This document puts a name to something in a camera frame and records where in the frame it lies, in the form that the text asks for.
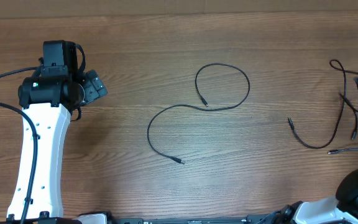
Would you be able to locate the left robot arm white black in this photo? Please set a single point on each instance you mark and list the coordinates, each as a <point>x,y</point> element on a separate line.
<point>59,86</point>

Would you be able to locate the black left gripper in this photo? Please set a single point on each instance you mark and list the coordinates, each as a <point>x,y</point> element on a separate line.
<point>93,86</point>

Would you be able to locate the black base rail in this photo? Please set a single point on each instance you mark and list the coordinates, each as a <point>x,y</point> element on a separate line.
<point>108,218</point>

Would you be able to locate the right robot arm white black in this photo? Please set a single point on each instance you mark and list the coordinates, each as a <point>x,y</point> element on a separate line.
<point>341,208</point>

